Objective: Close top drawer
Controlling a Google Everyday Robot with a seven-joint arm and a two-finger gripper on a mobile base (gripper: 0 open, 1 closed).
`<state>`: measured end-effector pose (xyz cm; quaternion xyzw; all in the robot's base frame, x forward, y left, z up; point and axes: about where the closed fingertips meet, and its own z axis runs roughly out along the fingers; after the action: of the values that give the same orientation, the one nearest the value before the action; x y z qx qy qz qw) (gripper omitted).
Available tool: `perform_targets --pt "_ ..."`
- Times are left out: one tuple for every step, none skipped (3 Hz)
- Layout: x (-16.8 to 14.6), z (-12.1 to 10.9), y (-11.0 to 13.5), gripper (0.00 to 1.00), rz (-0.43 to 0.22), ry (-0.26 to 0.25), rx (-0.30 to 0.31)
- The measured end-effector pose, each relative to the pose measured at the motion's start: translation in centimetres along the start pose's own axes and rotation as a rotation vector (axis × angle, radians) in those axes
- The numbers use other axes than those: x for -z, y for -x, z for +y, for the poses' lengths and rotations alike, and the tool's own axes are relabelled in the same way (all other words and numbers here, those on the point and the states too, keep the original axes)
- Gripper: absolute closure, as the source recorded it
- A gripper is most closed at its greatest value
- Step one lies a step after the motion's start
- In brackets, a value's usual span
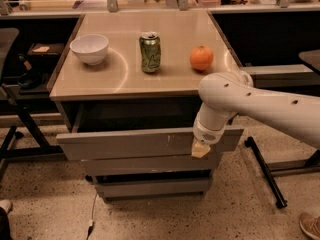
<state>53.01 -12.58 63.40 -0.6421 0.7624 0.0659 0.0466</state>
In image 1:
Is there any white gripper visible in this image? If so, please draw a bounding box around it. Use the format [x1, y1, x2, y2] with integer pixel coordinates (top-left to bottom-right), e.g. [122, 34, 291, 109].
[191, 114, 227, 158]

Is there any grey top drawer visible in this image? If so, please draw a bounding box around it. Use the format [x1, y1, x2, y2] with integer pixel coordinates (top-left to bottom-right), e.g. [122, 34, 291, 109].
[55, 102, 245, 162]

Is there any grey drawer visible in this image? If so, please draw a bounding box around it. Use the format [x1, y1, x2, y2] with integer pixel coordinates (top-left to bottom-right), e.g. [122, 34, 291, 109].
[95, 178, 212, 200]
[82, 153, 222, 176]
[55, 102, 245, 162]

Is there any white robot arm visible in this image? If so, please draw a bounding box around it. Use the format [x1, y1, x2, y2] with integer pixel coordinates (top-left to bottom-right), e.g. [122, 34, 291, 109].
[191, 72, 320, 158]

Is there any grey middle drawer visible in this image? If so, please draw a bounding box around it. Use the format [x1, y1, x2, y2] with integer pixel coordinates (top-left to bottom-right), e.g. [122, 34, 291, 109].
[82, 153, 222, 176]

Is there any grey bottom drawer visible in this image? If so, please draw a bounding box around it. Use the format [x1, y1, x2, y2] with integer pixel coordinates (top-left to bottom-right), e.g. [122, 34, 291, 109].
[95, 178, 212, 200]

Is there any grey drawer cabinet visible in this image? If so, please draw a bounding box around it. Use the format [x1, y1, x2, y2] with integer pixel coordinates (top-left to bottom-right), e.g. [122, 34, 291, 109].
[50, 10, 243, 201]

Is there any black metal stand leg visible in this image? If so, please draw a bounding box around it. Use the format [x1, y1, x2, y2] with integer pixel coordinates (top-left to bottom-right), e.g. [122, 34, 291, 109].
[244, 137, 287, 209]

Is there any orange fruit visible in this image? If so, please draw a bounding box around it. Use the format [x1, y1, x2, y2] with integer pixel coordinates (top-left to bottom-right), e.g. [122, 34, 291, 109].
[189, 46, 214, 71]

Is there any green soda can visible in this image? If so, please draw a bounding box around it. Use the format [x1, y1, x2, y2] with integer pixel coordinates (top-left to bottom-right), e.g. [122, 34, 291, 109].
[139, 32, 161, 73]

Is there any tan sneaker right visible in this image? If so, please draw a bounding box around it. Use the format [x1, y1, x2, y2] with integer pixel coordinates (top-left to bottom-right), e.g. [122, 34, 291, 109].
[299, 213, 320, 240]

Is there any dark round side table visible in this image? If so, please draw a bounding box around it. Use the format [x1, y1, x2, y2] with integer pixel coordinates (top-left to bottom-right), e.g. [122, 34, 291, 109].
[299, 49, 320, 75]

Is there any white ceramic bowl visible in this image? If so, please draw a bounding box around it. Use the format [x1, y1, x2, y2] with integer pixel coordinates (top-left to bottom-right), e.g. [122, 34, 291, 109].
[70, 34, 109, 65]

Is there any black office chair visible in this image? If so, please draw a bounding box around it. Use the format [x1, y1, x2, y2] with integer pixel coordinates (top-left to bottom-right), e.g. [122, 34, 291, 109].
[0, 28, 64, 174]

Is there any white shoe left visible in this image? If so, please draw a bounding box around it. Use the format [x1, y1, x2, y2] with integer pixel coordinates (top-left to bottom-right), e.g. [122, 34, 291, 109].
[0, 199, 13, 214]

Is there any dark trouser leg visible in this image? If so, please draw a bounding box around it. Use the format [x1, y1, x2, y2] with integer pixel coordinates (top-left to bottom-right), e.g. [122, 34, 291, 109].
[0, 208, 11, 240]

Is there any white cable on floor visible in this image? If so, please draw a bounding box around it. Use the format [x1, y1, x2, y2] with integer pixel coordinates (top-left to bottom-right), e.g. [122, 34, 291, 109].
[84, 192, 99, 240]

